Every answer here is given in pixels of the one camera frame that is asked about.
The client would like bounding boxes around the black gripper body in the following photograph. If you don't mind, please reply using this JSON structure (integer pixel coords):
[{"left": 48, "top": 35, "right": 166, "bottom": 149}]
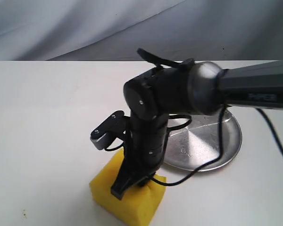
[{"left": 122, "top": 115, "right": 168, "bottom": 179}]

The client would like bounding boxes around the yellow cube sponge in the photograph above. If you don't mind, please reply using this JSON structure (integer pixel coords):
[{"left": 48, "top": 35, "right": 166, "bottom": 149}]
[{"left": 89, "top": 148, "right": 166, "bottom": 226}]

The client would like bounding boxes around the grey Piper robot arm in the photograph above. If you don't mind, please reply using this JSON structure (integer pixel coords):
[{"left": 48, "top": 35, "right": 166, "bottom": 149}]
[{"left": 111, "top": 48, "right": 283, "bottom": 199}]

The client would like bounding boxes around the round steel plate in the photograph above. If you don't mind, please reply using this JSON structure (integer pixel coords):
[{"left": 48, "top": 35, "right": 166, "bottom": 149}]
[{"left": 164, "top": 111, "right": 242, "bottom": 172}]

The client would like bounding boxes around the grey-blue backdrop cloth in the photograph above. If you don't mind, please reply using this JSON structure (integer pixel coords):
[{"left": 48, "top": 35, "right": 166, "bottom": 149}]
[{"left": 0, "top": 0, "right": 283, "bottom": 61}]

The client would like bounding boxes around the thin black camera cable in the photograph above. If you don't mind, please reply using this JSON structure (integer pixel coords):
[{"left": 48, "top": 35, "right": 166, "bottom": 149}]
[{"left": 103, "top": 103, "right": 229, "bottom": 186}]

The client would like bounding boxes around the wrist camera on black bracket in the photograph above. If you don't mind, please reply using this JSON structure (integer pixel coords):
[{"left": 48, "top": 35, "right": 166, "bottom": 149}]
[{"left": 90, "top": 110, "right": 129, "bottom": 152}]

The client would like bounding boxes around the thick black power cable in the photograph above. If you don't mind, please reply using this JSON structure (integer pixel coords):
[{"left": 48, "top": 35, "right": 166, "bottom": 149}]
[{"left": 256, "top": 108, "right": 283, "bottom": 170}]

